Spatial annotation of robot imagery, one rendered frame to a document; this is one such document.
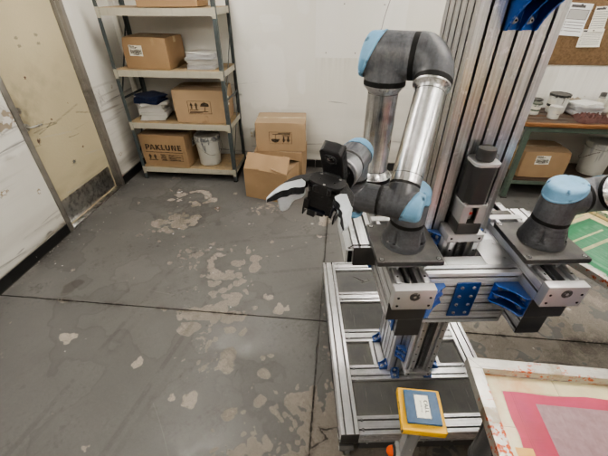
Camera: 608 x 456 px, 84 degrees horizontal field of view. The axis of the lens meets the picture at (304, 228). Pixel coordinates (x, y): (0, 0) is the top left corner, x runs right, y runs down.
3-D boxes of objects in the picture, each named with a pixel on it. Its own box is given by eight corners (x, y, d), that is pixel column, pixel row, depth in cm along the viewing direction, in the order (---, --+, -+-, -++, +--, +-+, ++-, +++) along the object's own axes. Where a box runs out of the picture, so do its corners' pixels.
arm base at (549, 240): (508, 227, 127) (517, 204, 121) (547, 226, 127) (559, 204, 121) (531, 252, 115) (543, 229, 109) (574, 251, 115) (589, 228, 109)
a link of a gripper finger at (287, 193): (265, 221, 64) (308, 211, 68) (267, 194, 60) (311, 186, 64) (259, 212, 66) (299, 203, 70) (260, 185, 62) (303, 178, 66)
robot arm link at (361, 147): (373, 168, 87) (377, 137, 82) (361, 187, 79) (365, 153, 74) (344, 164, 90) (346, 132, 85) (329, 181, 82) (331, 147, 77)
